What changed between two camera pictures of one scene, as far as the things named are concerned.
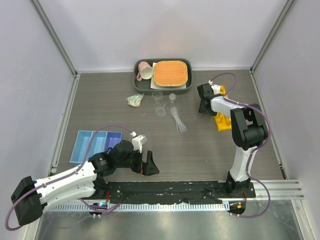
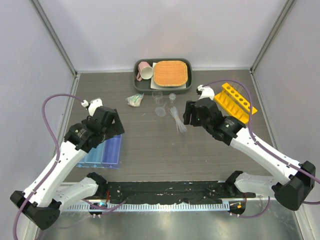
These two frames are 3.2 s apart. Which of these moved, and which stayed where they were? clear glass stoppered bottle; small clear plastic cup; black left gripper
Moved: black left gripper
Stayed: small clear plastic cup; clear glass stoppered bottle
